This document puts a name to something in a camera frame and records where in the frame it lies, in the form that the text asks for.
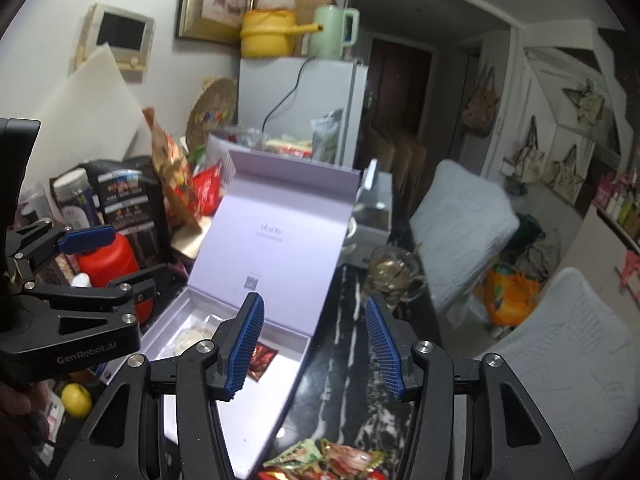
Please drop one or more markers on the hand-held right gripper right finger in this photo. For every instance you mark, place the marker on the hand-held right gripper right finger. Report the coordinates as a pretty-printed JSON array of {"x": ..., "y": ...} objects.
[{"x": 384, "y": 350}]

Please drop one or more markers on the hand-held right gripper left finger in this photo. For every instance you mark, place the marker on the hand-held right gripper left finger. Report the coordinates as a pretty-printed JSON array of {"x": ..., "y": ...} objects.
[{"x": 244, "y": 347}]

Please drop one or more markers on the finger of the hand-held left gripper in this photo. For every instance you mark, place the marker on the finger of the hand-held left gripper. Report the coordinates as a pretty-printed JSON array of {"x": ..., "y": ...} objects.
[
  {"x": 135, "y": 285},
  {"x": 87, "y": 239}
]

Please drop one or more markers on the lilac gift box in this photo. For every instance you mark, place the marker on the lilac gift box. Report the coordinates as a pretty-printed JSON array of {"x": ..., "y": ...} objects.
[{"x": 270, "y": 240}]

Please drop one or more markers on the small dark red packet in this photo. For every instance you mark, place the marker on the small dark red packet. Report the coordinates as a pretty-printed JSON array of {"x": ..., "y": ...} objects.
[{"x": 261, "y": 360}]

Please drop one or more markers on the red plastic jar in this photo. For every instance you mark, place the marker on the red plastic jar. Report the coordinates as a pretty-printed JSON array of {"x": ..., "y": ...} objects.
[{"x": 105, "y": 260}]

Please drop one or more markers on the purple label jar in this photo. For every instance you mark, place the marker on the purple label jar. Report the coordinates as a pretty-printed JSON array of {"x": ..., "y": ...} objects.
[{"x": 75, "y": 205}]

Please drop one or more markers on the clear plastic bag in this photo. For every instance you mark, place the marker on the clear plastic bag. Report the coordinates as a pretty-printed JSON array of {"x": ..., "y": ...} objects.
[{"x": 192, "y": 335}]

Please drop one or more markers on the black printed bag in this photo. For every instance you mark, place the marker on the black printed bag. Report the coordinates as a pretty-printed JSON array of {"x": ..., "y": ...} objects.
[{"x": 125, "y": 195}]

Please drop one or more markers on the glass cup with cartoon print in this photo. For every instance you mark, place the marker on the glass cup with cartoon print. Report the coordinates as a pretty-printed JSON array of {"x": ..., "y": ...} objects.
[{"x": 395, "y": 270}]

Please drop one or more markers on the white foam board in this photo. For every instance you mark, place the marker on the white foam board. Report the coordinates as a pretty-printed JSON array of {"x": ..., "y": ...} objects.
[{"x": 85, "y": 110}]

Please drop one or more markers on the brown paper snack bag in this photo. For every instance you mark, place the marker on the brown paper snack bag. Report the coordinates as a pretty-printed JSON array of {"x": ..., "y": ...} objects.
[{"x": 172, "y": 170}]

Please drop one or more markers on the orange red snack packet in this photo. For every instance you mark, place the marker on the orange red snack packet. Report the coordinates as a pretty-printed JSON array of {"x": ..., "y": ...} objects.
[{"x": 350, "y": 460}]

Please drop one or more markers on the red snack bag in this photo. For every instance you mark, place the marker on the red snack bag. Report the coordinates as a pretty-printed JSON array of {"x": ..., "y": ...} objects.
[{"x": 207, "y": 187}]

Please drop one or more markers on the yellow lemon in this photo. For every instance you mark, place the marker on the yellow lemon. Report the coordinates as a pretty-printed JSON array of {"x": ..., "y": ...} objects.
[{"x": 76, "y": 400}]

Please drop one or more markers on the orange plastic bag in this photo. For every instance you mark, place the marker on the orange plastic bag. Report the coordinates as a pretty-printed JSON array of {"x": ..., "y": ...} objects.
[{"x": 510, "y": 295}]

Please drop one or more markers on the white leaf pattern chair cushion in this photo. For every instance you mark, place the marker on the white leaf pattern chair cushion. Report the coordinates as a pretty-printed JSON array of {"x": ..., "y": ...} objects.
[
  {"x": 460, "y": 230},
  {"x": 565, "y": 370}
]

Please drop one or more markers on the white cardboard box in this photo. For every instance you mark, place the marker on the white cardboard box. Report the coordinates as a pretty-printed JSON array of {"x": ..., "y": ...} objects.
[{"x": 372, "y": 207}]

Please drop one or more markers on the woven straw tray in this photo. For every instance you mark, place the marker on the woven straw tray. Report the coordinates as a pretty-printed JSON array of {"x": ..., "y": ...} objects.
[{"x": 212, "y": 110}]

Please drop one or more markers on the pile of clothes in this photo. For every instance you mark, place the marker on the pile of clothes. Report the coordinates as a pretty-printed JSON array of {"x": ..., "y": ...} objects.
[{"x": 532, "y": 245}]

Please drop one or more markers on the clear food container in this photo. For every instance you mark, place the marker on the clear food container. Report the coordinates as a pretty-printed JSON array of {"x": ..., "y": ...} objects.
[{"x": 245, "y": 137}]

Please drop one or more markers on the brown cardboard sheets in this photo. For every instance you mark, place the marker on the brown cardboard sheets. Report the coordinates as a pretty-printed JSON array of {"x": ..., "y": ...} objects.
[{"x": 395, "y": 155}]

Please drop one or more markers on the yellow food packets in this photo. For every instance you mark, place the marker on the yellow food packets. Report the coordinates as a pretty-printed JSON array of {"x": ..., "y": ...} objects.
[{"x": 290, "y": 145}]

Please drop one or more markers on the green snack bag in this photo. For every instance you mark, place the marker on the green snack bag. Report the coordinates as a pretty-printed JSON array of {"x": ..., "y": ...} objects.
[{"x": 327, "y": 135}]

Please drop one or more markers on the hanging canvas tote bag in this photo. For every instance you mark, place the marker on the hanging canvas tote bag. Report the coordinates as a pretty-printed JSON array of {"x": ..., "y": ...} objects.
[
  {"x": 530, "y": 152},
  {"x": 585, "y": 102},
  {"x": 567, "y": 172}
]

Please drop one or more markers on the dark wooden door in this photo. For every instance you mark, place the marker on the dark wooden door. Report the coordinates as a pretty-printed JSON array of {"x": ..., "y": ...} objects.
[{"x": 400, "y": 90}]

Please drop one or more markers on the pink plastic item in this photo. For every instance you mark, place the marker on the pink plastic item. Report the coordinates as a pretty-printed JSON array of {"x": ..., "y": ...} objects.
[{"x": 631, "y": 265}]

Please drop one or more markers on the brown hanging tote bag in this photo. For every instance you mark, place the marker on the brown hanging tote bag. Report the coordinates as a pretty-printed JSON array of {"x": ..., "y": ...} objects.
[{"x": 480, "y": 105}]

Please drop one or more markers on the white refrigerator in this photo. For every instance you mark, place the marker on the white refrigerator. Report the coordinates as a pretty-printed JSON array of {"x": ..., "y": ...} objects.
[{"x": 320, "y": 90}]

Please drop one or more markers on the yellow enamel pot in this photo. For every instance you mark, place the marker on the yellow enamel pot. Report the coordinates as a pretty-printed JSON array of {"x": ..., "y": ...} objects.
[{"x": 267, "y": 35}]

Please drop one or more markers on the row of bottles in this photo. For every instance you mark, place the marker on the row of bottles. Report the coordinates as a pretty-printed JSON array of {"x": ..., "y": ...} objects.
[{"x": 620, "y": 205}]

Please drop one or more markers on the green mug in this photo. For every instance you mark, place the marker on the green mug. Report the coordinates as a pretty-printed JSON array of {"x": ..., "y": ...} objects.
[{"x": 332, "y": 32}]

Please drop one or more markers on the brown cardboard box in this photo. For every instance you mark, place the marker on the brown cardboard box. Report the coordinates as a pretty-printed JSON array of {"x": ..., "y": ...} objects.
[{"x": 312, "y": 0}]

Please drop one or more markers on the wall intercom panel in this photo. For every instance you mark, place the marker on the wall intercom panel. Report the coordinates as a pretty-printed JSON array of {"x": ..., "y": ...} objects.
[{"x": 117, "y": 35}]

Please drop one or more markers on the gold picture frame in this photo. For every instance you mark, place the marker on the gold picture frame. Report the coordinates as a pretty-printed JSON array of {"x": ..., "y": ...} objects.
[{"x": 215, "y": 0}]

